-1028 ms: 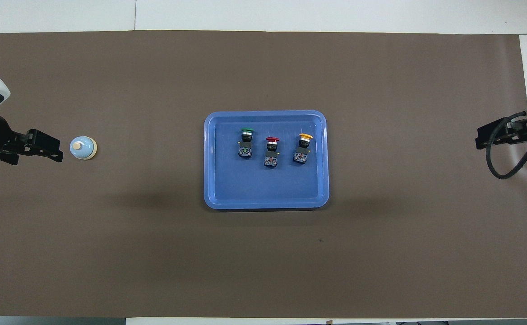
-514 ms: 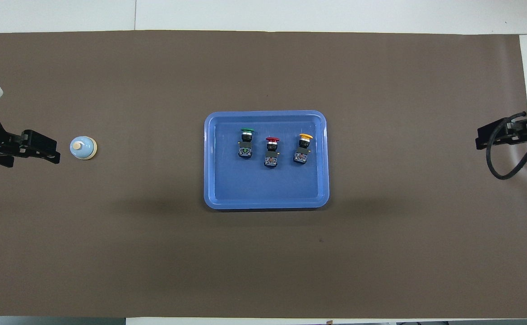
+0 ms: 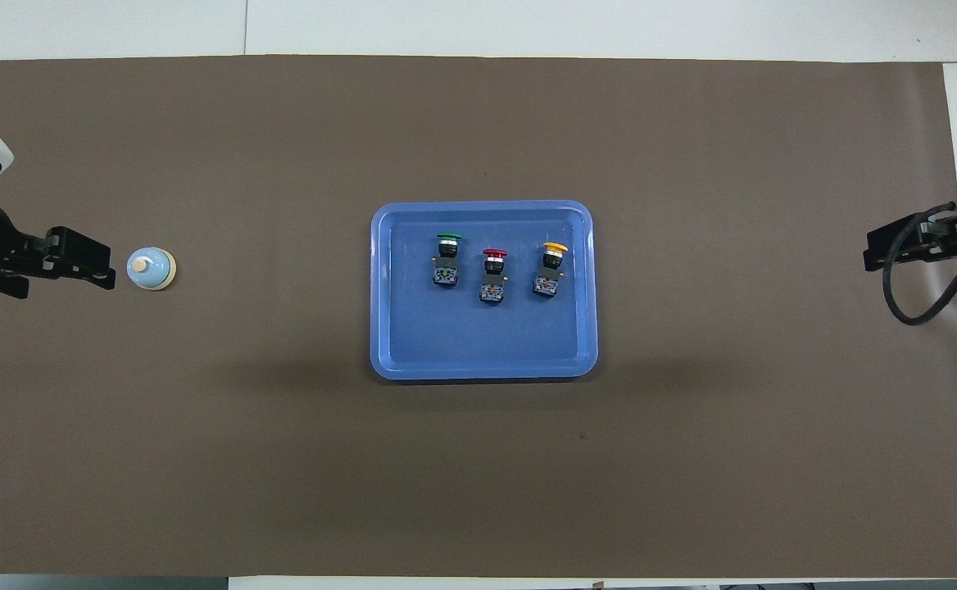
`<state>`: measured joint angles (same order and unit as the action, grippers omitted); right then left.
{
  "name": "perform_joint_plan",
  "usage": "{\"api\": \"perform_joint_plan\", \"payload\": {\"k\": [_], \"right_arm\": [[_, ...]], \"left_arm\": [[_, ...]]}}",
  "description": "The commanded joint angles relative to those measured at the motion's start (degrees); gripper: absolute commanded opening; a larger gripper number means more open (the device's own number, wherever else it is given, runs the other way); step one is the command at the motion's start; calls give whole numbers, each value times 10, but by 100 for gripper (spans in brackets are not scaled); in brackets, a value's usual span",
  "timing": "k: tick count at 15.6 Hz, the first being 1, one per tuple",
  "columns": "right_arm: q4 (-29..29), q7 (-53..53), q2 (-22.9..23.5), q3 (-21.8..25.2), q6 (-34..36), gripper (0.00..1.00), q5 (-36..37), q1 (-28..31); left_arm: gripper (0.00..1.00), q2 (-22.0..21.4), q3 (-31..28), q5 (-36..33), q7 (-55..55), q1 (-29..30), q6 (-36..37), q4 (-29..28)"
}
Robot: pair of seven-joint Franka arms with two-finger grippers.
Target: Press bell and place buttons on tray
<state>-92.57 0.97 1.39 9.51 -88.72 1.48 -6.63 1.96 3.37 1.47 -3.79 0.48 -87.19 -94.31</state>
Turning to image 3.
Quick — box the brown table mat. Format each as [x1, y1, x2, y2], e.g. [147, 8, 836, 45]
[0, 54, 957, 579]

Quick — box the red push button switch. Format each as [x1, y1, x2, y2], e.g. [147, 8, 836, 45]
[478, 248, 510, 305]

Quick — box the blue plastic tray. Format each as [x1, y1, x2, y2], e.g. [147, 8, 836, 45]
[370, 199, 599, 382]

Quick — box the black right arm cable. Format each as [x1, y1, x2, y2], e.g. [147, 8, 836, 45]
[881, 202, 957, 326]

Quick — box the yellow push button switch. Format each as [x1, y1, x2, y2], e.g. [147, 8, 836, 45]
[533, 241, 569, 297]

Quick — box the green push button switch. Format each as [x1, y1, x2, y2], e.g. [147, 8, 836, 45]
[433, 233, 463, 288]

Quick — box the light blue call bell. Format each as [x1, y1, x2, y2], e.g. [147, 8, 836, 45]
[126, 247, 177, 292]

